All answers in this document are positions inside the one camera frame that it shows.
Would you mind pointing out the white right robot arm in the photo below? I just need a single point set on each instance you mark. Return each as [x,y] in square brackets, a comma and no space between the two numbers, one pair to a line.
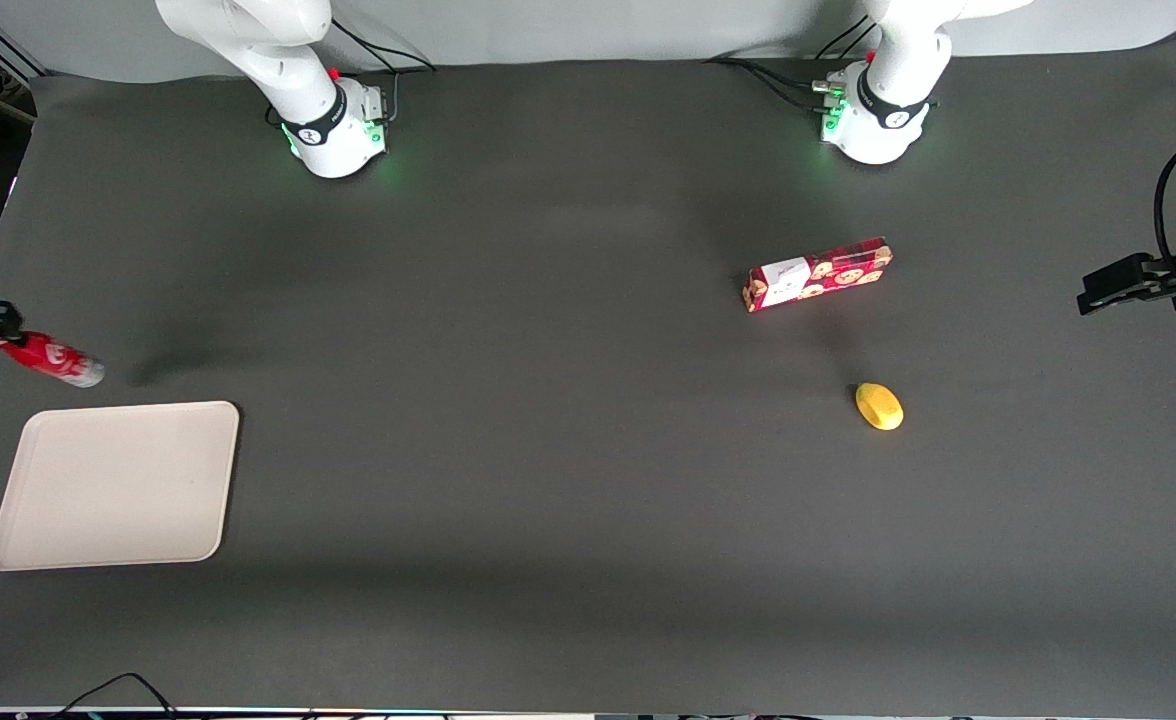
[248,40]

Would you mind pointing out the cream rectangular plastic tray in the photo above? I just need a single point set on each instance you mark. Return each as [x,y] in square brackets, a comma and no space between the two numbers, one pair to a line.
[113,485]

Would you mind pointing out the yellow lemon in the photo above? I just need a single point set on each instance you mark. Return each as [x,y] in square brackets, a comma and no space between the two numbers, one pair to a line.
[879,407]

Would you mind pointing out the red tartan cookie box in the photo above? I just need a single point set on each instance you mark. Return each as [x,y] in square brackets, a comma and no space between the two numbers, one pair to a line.
[818,275]

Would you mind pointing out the dark grey table mat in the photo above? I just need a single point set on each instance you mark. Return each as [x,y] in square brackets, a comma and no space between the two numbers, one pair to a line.
[548,450]

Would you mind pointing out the aluminium frame bar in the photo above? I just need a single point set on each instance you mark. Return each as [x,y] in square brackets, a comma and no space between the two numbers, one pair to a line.
[3,45]

